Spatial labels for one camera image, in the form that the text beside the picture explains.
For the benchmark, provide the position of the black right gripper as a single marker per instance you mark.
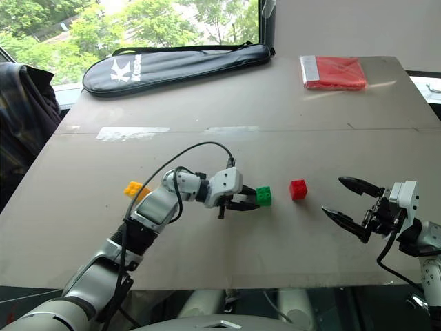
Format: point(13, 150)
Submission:
point(380, 218)

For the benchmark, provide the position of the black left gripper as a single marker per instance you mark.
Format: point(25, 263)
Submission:
point(224, 202)

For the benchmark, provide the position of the green toy brick cube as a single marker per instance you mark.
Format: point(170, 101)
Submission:
point(264, 196)

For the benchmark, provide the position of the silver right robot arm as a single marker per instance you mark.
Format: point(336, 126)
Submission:
point(430, 272)

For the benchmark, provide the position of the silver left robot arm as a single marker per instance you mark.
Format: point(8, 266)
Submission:
point(154, 207)

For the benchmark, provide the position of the red toy brick cube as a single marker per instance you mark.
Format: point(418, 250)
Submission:
point(298, 189)

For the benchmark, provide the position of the narrow clear tape strip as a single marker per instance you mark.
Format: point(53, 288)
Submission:
point(231, 129)

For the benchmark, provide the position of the grey rounded robot leg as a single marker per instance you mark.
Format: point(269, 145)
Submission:
point(201, 302)
point(297, 307)

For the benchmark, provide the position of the yellow toy brick cube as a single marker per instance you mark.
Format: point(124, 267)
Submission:
point(133, 189)

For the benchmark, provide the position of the grey robot torso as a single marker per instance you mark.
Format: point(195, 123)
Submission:
point(213, 323)

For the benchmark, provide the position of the wide clear tape strip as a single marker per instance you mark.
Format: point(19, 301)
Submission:
point(132, 133)

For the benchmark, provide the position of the red packet in clear wrap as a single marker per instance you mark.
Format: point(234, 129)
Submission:
point(336, 74)

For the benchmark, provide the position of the black racket bag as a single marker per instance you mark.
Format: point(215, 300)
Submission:
point(172, 69)

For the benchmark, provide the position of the dark plaid jacket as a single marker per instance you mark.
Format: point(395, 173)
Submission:
point(24, 120)

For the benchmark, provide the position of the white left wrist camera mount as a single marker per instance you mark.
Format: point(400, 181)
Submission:
point(226, 182)

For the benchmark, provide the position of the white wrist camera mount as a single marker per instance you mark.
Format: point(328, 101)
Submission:
point(226, 182)
point(408, 200)

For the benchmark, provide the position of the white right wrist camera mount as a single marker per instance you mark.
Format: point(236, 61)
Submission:
point(408, 200)

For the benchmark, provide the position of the dark window frame post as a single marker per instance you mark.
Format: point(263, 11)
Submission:
point(266, 20)

